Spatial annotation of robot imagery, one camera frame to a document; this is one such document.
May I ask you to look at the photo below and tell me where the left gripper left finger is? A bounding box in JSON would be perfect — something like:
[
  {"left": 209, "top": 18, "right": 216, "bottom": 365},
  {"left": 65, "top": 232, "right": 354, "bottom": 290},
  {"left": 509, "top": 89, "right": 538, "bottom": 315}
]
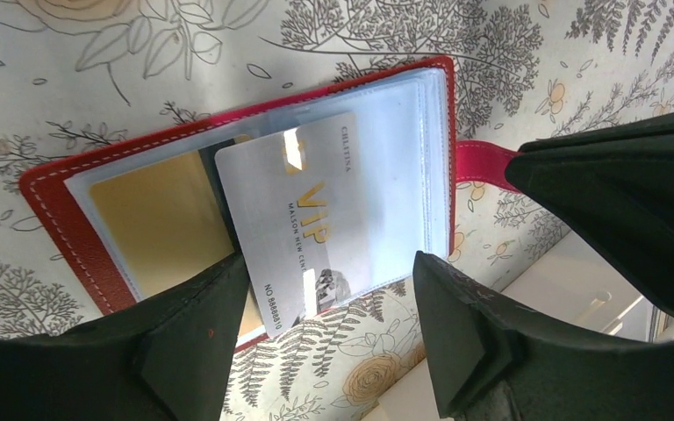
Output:
[{"left": 0, "top": 254, "right": 249, "bottom": 420}]

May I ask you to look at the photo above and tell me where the silver VIP card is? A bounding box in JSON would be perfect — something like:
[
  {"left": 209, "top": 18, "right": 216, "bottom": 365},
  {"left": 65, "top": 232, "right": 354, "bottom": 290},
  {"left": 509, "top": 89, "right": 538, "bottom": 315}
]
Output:
[{"left": 214, "top": 111, "right": 394, "bottom": 337}]

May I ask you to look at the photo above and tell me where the white plastic tray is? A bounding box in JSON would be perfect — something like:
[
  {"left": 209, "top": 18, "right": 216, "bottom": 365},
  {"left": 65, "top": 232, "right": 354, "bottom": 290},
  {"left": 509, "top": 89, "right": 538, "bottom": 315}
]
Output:
[{"left": 368, "top": 233, "right": 674, "bottom": 420}]

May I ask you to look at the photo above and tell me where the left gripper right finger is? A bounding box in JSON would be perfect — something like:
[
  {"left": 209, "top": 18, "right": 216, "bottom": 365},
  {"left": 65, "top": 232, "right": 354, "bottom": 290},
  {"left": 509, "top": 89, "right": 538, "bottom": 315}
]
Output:
[{"left": 412, "top": 252, "right": 674, "bottom": 420}]

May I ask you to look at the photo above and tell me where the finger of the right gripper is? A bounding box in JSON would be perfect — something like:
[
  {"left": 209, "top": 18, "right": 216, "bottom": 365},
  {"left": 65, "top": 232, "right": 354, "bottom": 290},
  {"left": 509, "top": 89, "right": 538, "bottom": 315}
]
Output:
[{"left": 505, "top": 112, "right": 674, "bottom": 317}]

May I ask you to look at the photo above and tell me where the gold credit card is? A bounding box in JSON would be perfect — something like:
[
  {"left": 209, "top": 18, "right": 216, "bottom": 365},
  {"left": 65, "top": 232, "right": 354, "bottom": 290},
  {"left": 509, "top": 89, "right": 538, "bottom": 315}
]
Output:
[{"left": 88, "top": 134, "right": 265, "bottom": 341}]

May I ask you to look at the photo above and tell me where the red card holder wallet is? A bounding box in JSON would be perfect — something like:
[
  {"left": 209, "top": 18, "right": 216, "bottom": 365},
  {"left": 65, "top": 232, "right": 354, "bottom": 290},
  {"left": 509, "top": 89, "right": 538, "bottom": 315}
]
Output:
[{"left": 18, "top": 56, "right": 514, "bottom": 348}]

